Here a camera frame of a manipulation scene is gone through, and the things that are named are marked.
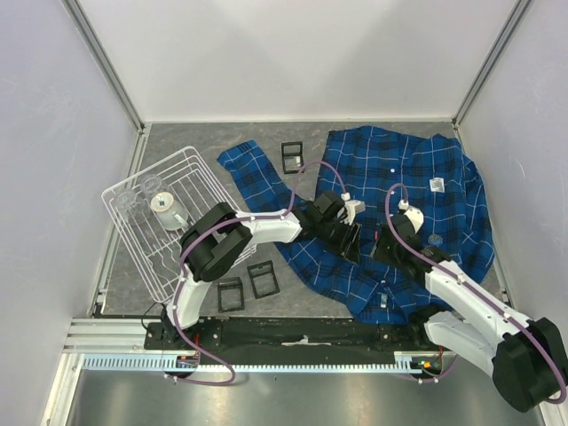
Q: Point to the clear glass right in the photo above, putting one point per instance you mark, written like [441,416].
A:
[151,185]

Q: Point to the black frame front middle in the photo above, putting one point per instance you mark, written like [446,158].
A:
[263,279]

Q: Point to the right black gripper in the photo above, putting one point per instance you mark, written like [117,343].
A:
[379,251]

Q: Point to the clear glass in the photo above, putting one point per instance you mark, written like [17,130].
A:
[151,185]
[129,206]

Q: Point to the black frame at back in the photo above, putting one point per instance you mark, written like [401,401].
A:
[292,156]

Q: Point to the aluminium frame post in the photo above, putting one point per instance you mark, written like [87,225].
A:
[517,14]
[89,35]

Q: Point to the clear glass left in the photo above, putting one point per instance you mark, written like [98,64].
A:
[129,206]

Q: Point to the white ceramic mug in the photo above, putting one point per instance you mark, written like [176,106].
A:
[170,212]

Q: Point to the light blue cable duct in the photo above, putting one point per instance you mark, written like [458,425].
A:
[402,364]

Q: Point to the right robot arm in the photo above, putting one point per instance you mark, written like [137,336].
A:
[525,358]

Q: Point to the right aluminium frame post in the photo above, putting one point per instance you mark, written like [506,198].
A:
[517,14]

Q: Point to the left aluminium frame post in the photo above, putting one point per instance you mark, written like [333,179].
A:
[89,35]

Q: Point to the dark blue round brooch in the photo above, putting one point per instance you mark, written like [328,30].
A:
[435,240]

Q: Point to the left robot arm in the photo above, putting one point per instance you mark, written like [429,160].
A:
[212,246]

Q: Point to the blue plaid shirt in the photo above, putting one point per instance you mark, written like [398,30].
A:
[376,166]

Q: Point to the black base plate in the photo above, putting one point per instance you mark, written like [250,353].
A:
[217,333]

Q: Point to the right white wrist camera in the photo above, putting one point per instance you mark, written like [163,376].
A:
[413,214]

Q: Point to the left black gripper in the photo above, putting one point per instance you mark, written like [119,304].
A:
[350,248]

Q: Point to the black frame near rack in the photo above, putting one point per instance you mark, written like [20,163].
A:
[230,295]

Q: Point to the white wire dish rack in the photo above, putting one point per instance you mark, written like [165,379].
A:
[155,251]

